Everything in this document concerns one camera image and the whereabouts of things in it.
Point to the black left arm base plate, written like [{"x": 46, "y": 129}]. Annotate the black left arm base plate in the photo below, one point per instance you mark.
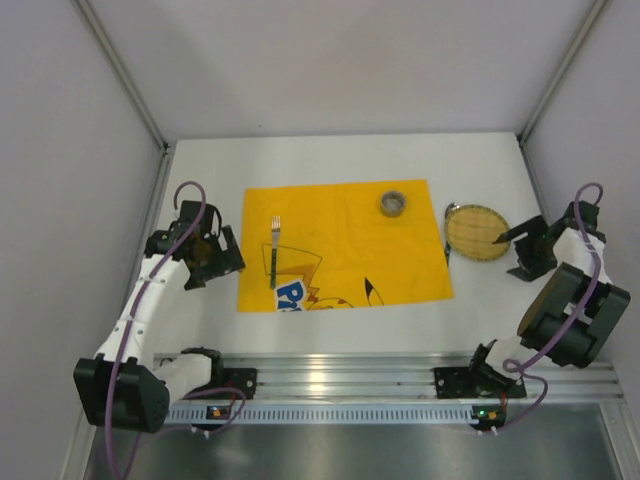
[{"x": 243, "y": 379}]

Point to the slotted grey cable duct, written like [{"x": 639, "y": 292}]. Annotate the slotted grey cable duct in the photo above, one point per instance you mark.
[{"x": 299, "y": 414}]

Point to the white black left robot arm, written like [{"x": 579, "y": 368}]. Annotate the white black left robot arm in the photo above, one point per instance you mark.
[{"x": 153, "y": 358}]

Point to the fork with teal handle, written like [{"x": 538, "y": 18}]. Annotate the fork with teal handle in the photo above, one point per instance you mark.
[{"x": 275, "y": 236}]

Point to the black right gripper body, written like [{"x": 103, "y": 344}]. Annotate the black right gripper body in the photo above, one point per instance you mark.
[{"x": 530, "y": 248}]

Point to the aluminium frame post left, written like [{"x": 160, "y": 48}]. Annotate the aluminium frame post left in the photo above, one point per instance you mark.
[{"x": 97, "y": 30}]

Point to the aluminium frame post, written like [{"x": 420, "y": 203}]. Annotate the aluminium frame post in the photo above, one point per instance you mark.
[
  {"x": 579, "y": 38},
  {"x": 97, "y": 30}
]

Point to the round woven yellow plate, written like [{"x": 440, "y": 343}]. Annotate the round woven yellow plate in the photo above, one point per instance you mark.
[{"x": 472, "y": 229}]

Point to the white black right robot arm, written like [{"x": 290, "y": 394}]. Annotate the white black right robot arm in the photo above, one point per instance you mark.
[{"x": 575, "y": 312}]

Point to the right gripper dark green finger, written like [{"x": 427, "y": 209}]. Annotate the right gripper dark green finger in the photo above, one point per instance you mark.
[
  {"x": 534, "y": 225},
  {"x": 527, "y": 272}
]

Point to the yellow printed cloth placemat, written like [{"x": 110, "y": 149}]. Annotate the yellow printed cloth placemat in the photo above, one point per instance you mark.
[{"x": 337, "y": 250}]

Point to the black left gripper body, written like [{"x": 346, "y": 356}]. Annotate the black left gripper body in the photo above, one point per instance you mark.
[{"x": 216, "y": 256}]

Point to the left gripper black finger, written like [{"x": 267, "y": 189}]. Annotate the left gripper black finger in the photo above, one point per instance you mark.
[
  {"x": 197, "y": 279},
  {"x": 232, "y": 257}
]

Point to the aluminium frame post right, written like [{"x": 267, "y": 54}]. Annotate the aluminium frame post right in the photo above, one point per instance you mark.
[{"x": 579, "y": 38}]

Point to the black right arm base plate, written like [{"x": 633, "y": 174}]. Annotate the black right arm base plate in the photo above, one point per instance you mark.
[{"x": 465, "y": 383}]

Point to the aluminium mounting rail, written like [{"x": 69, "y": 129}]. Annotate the aluminium mounting rail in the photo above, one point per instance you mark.
[{"x": 401, "y": 377}]

